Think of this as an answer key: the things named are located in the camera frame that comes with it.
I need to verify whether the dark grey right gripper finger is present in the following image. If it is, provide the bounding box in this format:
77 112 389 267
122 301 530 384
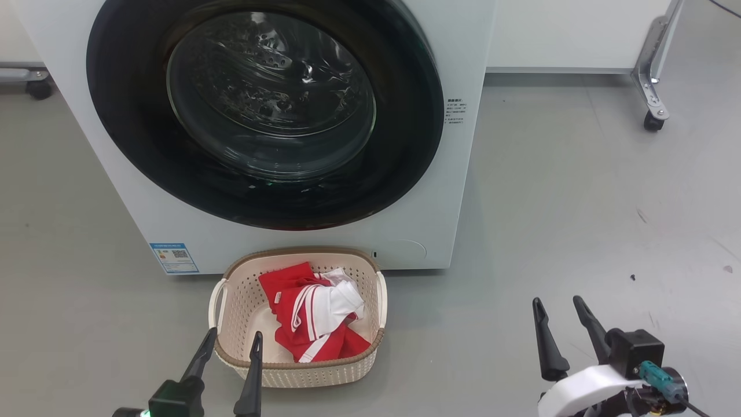
532 297 571 382
573 295 613 365

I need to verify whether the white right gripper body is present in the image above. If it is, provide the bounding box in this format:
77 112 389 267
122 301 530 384
537 364 644 417

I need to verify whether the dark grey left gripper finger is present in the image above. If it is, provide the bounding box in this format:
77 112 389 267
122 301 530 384
181 327 218 381
233 331 265 417

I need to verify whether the red and white garment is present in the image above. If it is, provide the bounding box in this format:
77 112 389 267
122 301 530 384
258 261 372 364

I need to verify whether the washing machine round door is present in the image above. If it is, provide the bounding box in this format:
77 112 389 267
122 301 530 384
86 0 446 232

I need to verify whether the cream perforated laundry basket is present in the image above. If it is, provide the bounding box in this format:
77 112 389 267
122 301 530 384
208 247 388 389

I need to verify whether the white washing machine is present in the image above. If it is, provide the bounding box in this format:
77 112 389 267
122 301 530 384
12 0 499 276

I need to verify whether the blue energy label sticker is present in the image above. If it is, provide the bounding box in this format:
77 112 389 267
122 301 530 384
149 242 200 275

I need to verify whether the metal foot with caster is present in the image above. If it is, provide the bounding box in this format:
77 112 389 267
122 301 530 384
0 66 53 101
630 16 672 133

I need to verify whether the white partition panel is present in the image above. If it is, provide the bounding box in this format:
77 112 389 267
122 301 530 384
485 0 679 75

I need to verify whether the teal plug with black cable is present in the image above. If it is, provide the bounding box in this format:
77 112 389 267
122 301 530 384
639 360 713 417

